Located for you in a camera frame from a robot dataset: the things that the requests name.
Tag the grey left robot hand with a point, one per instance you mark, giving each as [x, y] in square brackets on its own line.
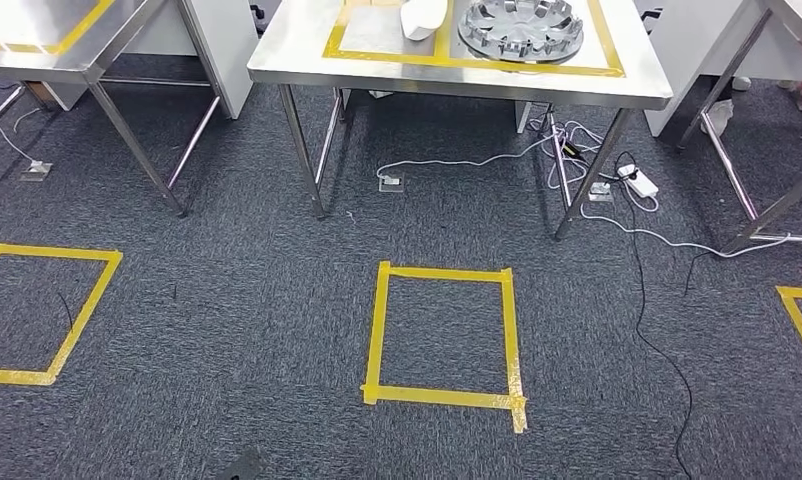
[242, 467]

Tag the white curved plastic part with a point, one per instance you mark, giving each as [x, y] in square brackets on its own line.
[421, 20]

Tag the yellow floor tape square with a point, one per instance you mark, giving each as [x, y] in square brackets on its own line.
[798, 292]
[441, 273]

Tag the metal floor socket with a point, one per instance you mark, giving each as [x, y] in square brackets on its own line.
[392, 183]
[600, 192]
[36, 171]

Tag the white desk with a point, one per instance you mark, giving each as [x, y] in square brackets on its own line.
[229, 53]
[686, 66]

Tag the brown cardboard box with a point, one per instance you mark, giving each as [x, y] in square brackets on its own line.
[42, 95]

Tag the white power strip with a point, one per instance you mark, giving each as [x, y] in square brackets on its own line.
[639, 182]

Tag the grey wheel hubcap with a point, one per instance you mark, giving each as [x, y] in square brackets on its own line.
[520, 26]

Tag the white plastic bag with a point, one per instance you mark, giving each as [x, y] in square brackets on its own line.
[718, 118]

